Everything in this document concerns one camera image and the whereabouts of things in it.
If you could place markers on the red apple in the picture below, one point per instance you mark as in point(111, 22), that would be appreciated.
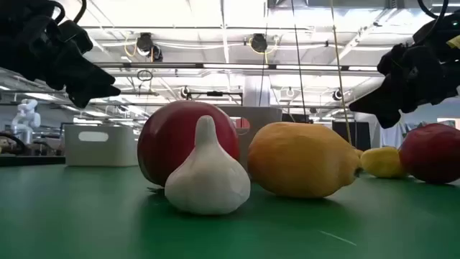
point(169, 144)
point(433, 153)

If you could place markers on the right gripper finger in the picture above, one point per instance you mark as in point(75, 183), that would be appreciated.
point(387, 117)
point(381, 99)

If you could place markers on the black upright panel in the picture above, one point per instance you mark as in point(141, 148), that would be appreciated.
point(361, 135)

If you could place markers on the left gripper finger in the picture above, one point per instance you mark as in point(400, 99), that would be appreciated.
point(93, 76)
point(90, 95)

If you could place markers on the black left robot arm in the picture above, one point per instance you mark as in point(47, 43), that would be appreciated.
point(21, 11)

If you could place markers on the white robot figure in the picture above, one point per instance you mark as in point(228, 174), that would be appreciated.
point(26, 118)

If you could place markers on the yellow lemon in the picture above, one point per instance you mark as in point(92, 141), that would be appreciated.
point(382, 162)
point(302, 160)

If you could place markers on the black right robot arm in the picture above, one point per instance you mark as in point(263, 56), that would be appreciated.
point(442, 32)

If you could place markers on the long ceiling light rail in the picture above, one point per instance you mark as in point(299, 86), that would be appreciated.
point(161, 65)

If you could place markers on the patterned cloth curtain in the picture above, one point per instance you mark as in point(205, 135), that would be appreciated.
point(390, 138)

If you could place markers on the white plastic basket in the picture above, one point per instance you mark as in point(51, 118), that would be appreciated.
point(258, 118)
point(108, 151)

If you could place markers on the white garlic bulb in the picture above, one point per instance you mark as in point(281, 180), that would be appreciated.
point(208, 180)

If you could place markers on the black overhead gantry frame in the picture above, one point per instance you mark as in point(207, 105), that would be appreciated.
point(215, 94)

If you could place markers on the white building pillar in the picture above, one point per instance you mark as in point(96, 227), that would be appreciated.
point(253, 91)

